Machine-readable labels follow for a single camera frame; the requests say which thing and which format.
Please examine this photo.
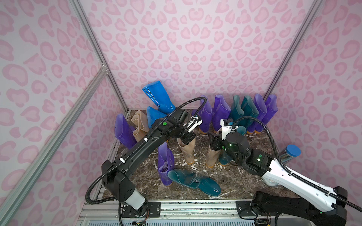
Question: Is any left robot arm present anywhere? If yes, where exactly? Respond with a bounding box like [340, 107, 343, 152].
[101, 111, 196, 217]

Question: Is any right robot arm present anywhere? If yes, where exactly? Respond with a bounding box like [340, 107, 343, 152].
[208, 132, 347, 226]

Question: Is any aluminium diagonal beam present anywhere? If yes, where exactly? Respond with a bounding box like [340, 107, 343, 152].
[1, 69, 107, 226]

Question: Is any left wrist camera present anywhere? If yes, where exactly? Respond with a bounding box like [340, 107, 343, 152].
[183, 112, 203, 132]

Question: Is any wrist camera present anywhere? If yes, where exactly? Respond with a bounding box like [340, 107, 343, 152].
[220, 119, 233, 140]
[183, 112, 203, 132]

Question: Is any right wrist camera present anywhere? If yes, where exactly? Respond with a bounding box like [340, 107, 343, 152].
[220, 119, 233, 140]

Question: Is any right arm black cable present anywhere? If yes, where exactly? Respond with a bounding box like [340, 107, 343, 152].
[231, 115, 362, 226]

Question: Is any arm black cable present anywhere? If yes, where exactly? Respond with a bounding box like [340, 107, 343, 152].
[231, 115, 362, 226]
[84, 96, 207, 226]

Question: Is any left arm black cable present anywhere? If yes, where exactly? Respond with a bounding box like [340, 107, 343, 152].
[84, 96, 207, 226]

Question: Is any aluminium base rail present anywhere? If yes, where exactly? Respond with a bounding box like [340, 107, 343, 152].
[74, 198, 324, 226]

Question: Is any aluminium corner post left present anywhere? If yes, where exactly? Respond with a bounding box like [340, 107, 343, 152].
[69, 0, 129, 113]

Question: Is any aluminium corner post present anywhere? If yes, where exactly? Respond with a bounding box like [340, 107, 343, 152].
[264, 0, 324, 101]
[69, 0, 129, 113]

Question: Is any aluminium corner post right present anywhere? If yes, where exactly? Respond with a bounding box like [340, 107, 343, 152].
[264, 0, 324, 101]

